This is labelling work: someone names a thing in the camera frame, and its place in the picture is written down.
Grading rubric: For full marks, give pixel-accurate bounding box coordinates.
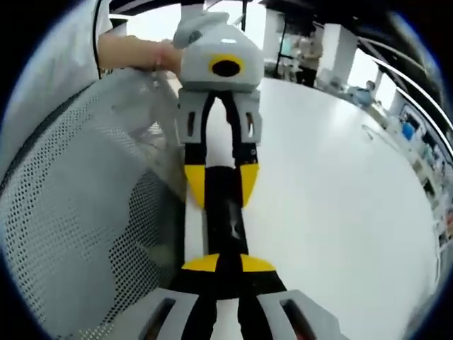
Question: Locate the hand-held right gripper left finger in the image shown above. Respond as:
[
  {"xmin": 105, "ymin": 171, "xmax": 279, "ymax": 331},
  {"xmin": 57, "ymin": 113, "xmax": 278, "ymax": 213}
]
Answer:
[{"xmin": 118, "ymin": 252, "xmax": 222, "ymax": 340}]

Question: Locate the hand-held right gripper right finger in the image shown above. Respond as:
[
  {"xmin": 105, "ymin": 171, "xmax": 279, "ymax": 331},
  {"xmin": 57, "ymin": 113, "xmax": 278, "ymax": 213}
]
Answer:
[{"xmin": 237, "ymin": 254, "xmax": 351, "ymax": 340}]

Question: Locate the black remote control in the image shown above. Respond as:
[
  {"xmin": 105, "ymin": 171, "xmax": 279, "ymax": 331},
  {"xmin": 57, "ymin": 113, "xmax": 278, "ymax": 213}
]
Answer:
[{"xmin": 206, "ymin": 164, "xmax": 251, "ymax": 258}]

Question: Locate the person's left hand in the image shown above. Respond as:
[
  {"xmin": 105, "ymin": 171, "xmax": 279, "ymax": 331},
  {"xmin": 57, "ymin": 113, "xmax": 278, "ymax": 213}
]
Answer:
[{"xmin": 154, "ymin": 40, "xmax": 184, "ymax": 77}]

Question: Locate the display on black stand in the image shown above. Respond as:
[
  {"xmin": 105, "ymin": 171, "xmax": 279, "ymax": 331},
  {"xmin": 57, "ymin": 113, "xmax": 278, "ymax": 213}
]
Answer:
[{"xmin": 277, "ymin": 21, "xmax": 295, "ymax": 77}]

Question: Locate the grey mesh laundry bag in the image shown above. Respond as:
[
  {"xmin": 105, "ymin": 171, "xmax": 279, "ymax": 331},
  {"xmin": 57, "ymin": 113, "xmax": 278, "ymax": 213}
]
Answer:
[{"xmin": 0, "ymin": 67, "xmax": 189, "ymax": 340}]

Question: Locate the white pillar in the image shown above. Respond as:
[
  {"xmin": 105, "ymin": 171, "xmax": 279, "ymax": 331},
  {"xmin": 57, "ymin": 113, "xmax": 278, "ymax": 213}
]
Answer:
[{"xmin": 321, "ymin": 22, "xmax": 359, "ymax": 83}]

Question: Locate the person's white shirt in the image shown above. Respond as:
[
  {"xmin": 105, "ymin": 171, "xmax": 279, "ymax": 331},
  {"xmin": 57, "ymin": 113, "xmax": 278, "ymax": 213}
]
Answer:
[{"xmin": 0, "ymin": 0, "xmax": 115, "ymax": 167}]

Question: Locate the thin black cable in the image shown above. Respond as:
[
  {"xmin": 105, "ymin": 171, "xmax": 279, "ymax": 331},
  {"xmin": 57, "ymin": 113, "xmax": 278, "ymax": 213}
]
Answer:
[{"xmin": 91, "ymin": 0, "xmax": 106, "ymax": 70}]

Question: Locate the display wall with screens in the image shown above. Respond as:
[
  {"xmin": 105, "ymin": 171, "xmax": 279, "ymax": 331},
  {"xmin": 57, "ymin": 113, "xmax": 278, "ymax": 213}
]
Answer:
[{"xmin": 385, "ymin": 102, "xmax": 453, "ymax": 249}]

